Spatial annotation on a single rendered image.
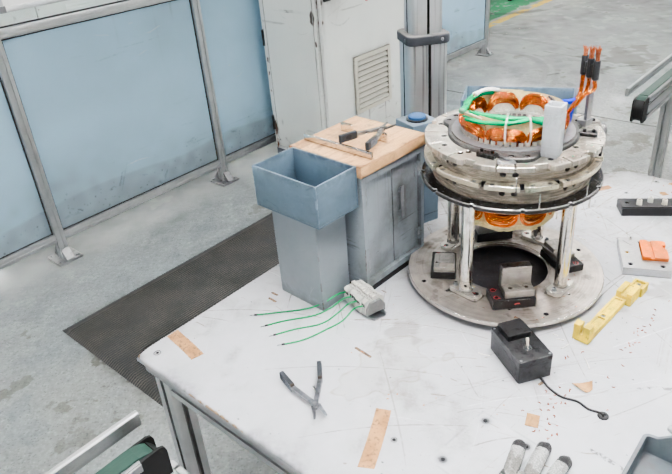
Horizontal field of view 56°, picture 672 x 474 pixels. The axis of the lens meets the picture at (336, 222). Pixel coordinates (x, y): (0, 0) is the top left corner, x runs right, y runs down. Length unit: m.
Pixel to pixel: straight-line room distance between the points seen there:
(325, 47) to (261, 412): 2.53
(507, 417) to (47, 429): 1.68
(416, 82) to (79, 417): 1.56
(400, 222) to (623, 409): 0.54
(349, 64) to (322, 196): 2.46
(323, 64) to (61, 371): 1.92
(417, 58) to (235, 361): 0.85
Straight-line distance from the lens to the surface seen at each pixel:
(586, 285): 1.33
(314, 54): 3.39
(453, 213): 1.37
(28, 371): 2.66
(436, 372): 1.12
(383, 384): 1.10
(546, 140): 1.11
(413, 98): 1.63
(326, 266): 1.22
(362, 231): 1.22
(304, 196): 1.12
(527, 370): 1.11
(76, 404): 2.43
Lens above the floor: 1.54
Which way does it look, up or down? 29 degrees down
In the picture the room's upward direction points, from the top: 5 degrees counter-clockwise
